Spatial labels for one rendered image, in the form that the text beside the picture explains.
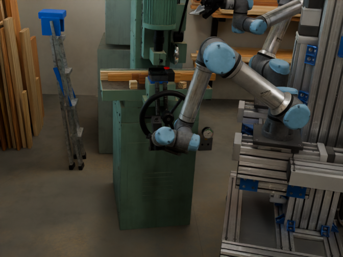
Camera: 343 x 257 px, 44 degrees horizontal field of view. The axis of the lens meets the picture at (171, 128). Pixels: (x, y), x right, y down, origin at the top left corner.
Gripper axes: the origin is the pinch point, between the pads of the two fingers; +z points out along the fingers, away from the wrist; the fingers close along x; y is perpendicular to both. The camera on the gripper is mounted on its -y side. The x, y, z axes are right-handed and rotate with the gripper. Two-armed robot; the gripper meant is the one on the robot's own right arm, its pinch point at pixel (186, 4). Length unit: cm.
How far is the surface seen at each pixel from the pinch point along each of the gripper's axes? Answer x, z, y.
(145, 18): 1.6, 20.4, -9.1
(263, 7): -126, -120, -121
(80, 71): -133, 55, -229
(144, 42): 1.1, 19.0, -28.4
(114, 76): 19, 36, -36
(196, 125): 46, -8, -47
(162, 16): 4.6, 12.3, -4.7
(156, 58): 15.7, 14.1, -25.3
